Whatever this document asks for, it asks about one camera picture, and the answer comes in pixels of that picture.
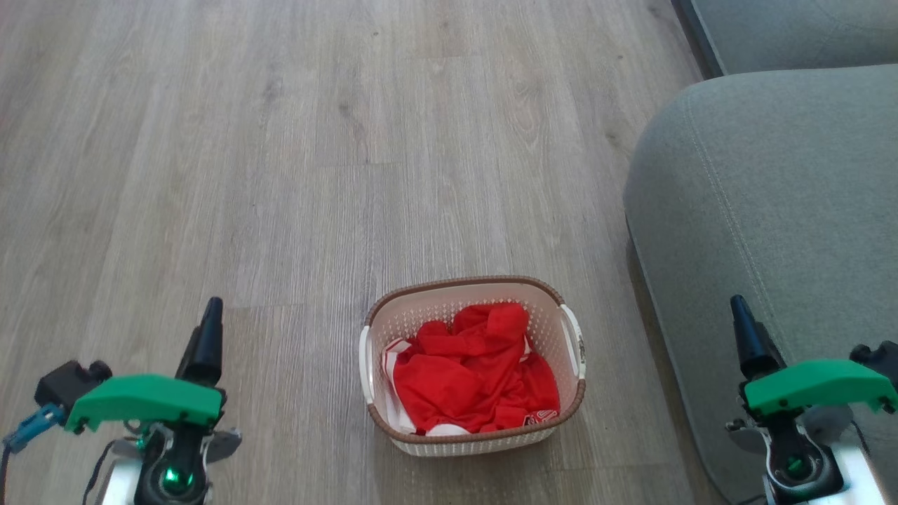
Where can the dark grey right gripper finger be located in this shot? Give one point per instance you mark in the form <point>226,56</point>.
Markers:
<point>752,344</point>

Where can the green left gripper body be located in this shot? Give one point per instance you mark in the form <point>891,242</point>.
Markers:
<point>144,400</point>

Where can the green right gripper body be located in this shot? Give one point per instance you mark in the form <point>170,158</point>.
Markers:
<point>814,384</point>

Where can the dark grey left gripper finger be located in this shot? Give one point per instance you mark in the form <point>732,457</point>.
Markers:
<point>205,344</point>

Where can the white laundry basket brown rim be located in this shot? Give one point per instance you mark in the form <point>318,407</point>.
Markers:
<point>449,301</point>

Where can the red and white garment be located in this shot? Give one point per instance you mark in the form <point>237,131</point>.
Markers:
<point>470,379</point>

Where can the grey fabric sofa seat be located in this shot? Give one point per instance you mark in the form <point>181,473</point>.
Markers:
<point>793,31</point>

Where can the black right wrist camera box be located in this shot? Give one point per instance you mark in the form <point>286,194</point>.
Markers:
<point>877,354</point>

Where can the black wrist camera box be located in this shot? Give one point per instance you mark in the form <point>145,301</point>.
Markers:
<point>66,382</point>
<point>877,354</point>

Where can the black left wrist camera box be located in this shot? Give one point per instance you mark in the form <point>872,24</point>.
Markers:
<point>66,382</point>

